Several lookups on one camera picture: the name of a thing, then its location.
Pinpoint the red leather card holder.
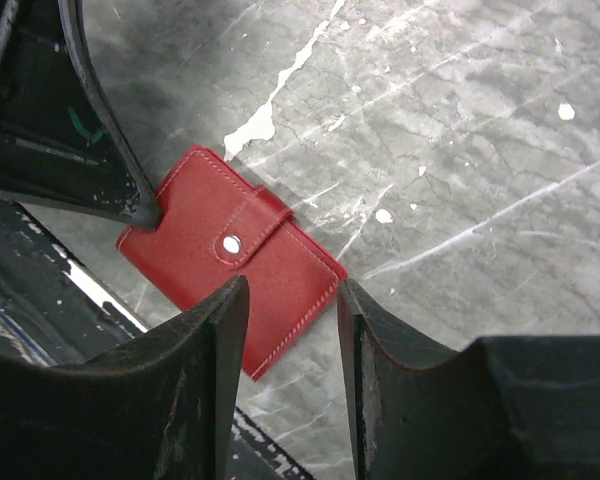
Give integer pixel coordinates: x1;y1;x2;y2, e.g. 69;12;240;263
117;146;347;380

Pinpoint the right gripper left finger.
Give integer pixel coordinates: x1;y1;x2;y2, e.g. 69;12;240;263
0;276;250;479

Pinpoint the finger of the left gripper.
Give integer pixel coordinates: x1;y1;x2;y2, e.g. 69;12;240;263
0;0;160;229

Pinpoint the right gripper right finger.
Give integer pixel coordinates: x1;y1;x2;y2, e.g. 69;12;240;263
337;280;600;479

